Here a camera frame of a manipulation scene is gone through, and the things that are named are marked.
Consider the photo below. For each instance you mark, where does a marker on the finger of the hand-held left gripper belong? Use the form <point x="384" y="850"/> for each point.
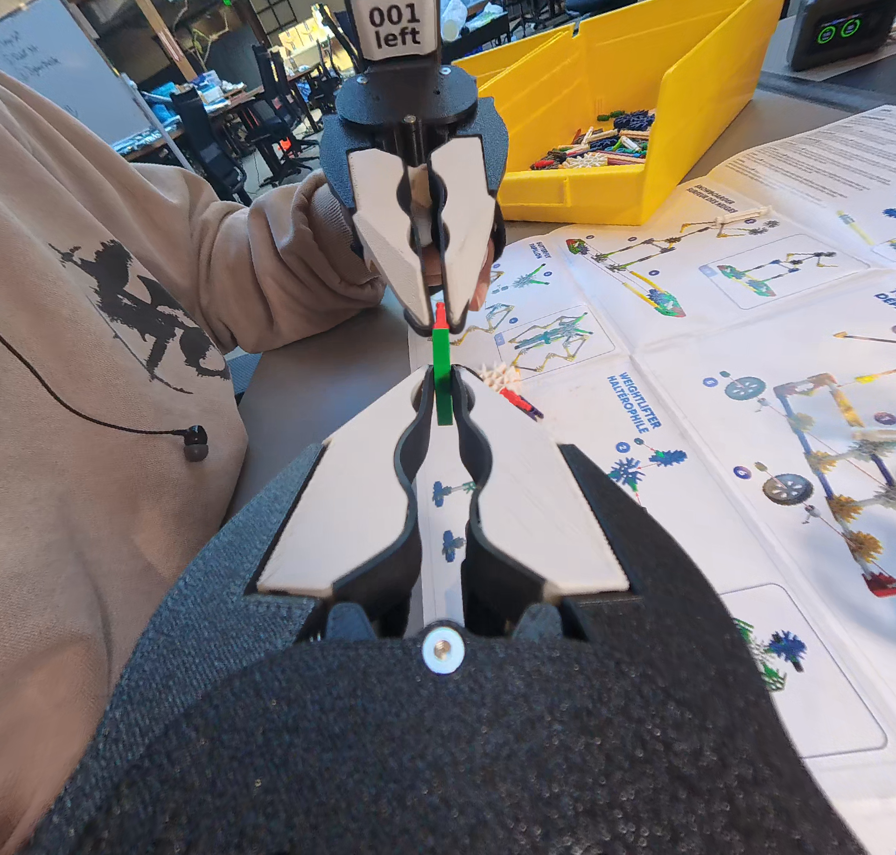
<point x="469" y="225"/>
<point x="381" y="225"/>

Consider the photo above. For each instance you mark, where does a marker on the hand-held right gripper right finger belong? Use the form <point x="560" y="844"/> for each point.
<point x="539" y="519"/>

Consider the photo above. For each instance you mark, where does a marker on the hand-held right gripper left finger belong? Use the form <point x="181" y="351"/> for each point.
<point x="350" y="512"/>

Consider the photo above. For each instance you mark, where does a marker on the red rod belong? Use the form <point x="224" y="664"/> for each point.
<point x="440" y="316"/>
<point x="521" y="403"/>

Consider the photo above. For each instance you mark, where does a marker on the white snowflake connector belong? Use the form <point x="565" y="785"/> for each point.
<point x="500" y="377"/>

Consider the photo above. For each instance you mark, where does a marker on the green connector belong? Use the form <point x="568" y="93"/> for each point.
<point x="442" y="379"/>

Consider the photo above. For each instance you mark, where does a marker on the person's left hand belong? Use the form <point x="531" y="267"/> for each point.
<point x="481" y="295"/>

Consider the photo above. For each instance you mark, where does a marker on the yellow plastic parts bin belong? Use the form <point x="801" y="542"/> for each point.
<point x="504" y="64"/>
<point x="700" y="99"/>

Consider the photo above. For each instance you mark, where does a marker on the pile of toy pieces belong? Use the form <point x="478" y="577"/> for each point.
<point x="602" y="144"/>

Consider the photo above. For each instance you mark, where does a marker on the white printed instruction sheet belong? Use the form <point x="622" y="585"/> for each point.
<point x="700" y="554"/>

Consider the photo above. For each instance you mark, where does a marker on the person's beige hoodie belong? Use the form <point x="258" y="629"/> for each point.
<point x="84" y="519"/>

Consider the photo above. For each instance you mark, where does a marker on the whiteboard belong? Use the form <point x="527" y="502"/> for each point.
<point x="63" y="71"/>

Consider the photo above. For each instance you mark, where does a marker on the black device with green lights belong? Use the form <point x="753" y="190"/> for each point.
<point x="847" y="29"/>

